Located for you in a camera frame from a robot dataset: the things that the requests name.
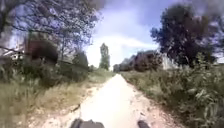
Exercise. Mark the pale dirt path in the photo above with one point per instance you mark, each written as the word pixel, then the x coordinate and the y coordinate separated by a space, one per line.
pixel 113 100

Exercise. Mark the tall slim tree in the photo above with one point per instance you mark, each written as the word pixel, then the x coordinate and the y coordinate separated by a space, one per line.
pixel 104 56

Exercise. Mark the large bare-branched tree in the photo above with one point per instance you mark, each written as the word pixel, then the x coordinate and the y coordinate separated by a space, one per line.
pixel 60 20

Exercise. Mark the robot's own part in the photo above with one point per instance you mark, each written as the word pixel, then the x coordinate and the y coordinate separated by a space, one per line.
pixel 143 124
pixel 86 124

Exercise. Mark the dark green hedge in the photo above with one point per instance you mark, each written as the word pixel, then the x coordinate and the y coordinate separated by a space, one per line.
pixel 66 71

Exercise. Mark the overgrown green bushes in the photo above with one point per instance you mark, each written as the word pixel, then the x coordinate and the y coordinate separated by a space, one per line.
pixel 186 90

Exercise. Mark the large dark tree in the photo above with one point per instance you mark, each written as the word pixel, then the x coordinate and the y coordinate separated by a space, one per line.
pixel 183 33

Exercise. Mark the row of dark trees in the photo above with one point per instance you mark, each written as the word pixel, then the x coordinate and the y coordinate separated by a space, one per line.
pixel 143 61

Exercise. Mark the dry grass verge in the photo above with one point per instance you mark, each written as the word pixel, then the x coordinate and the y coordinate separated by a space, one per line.
pixel 33 100

